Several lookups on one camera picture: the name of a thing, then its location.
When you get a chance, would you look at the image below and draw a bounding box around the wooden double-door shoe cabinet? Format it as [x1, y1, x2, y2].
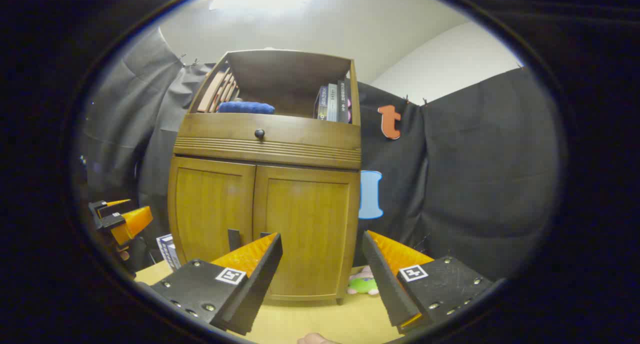
[167, 48, 362, 306]

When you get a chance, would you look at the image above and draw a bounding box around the grey book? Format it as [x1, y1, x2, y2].
[327, 83, 339, 122]

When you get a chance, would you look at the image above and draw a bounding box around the black backdrop cloth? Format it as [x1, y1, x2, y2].
[75, 27, 568, 285]

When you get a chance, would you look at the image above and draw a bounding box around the wooden shoe cabinet door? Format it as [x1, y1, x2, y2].
[252, 164, 361, 302]
[168, 156, 257, 265]

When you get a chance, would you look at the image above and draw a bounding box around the white and blue box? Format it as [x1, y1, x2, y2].
[156, 234, 182, 271]

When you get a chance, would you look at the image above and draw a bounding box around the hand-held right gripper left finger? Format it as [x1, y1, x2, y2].
[149, 232, 284, 336]

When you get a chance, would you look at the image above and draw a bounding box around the blue folded towel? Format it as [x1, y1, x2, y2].
[216, 101, 276, 115]

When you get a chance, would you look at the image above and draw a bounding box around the black book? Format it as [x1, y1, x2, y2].
[337, 79, 351, 124]

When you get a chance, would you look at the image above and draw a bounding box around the green and pink plush toy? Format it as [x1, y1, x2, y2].
[346, 265, 381, 296]

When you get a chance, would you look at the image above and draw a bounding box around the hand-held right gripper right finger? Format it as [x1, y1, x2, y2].
[361, 230, 495, 335]

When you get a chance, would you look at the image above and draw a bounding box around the dark blue book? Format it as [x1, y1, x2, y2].
[316, 86, 329, 120]

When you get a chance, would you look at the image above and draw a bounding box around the wooden cabinet drawer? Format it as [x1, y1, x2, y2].
[173, 113, 362, 170]

